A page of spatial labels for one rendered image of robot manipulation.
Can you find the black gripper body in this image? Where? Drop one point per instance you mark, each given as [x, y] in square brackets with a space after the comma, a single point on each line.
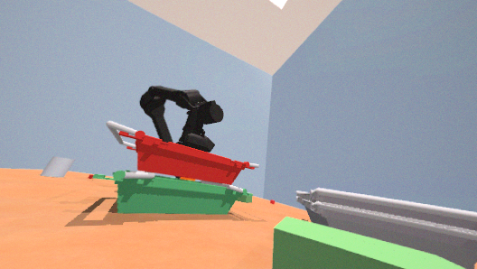
[191, 136]

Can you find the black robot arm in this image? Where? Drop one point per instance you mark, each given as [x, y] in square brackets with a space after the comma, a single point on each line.
[201, 111]

